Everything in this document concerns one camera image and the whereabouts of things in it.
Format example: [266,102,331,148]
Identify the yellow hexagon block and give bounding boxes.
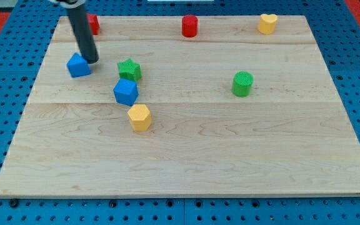
[127,104,152,131]

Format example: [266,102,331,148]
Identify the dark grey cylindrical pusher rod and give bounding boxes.
[63,0,99,64]

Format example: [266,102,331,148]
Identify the red cylinder block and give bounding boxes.
[181,14,198,38]

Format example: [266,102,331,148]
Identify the red block behind rod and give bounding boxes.
[87,14,100,35]

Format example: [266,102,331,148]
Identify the light wooden board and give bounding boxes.
[0,16,360,199]

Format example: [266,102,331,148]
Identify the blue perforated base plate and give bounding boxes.
[0,0,360,224]

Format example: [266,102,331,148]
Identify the green star block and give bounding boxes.
[117,58,142,81]

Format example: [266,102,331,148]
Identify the blue pentagon block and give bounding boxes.
[113,79,139,106]

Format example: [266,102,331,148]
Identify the green cylinder block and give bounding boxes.
[231,71,254,97]

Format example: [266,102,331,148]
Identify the blue cube block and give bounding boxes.
[66,53,91,78]

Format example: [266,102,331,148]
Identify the yellow heart block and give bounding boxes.
[257,14,278,35]

